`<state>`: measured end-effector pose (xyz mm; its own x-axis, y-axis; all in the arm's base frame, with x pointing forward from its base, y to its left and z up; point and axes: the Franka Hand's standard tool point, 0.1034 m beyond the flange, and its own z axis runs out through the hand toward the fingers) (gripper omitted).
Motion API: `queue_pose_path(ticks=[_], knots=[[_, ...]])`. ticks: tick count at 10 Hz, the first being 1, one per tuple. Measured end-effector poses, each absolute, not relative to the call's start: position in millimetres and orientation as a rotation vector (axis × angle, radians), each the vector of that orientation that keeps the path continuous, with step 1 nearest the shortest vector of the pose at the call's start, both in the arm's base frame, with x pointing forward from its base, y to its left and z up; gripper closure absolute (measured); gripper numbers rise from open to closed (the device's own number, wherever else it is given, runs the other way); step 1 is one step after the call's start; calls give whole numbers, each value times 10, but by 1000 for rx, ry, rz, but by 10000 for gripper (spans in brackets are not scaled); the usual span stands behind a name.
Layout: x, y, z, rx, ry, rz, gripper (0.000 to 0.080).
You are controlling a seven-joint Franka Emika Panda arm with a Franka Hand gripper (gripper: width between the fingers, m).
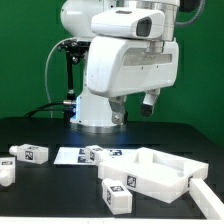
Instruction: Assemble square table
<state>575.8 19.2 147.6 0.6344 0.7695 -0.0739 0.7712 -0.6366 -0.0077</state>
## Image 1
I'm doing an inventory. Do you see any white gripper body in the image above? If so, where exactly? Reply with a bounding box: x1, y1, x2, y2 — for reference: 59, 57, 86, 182
87, 36, 179, 98

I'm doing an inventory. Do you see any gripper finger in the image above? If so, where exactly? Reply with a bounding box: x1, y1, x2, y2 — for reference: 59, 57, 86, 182
109, 96, 127, 125
140, 89, 160, 117

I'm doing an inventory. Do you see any white square table top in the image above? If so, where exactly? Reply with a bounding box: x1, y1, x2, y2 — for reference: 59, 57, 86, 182
98, 147, 209, 203

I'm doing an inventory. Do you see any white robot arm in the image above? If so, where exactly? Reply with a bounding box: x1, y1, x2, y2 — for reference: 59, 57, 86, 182
60, 0, 205, 133

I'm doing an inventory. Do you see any white marker sheet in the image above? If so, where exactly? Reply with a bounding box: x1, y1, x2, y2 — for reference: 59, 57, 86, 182
54, 147, 133, 165

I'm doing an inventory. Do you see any white obstacle bar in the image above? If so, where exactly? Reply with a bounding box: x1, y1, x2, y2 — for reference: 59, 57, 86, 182
189, 179, 224, 220

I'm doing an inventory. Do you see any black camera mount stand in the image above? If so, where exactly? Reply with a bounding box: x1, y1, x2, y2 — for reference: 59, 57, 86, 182
57, 39, 90, 123

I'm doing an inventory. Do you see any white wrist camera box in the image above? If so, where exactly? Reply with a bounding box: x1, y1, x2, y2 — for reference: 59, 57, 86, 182
91, 7, 165, 39

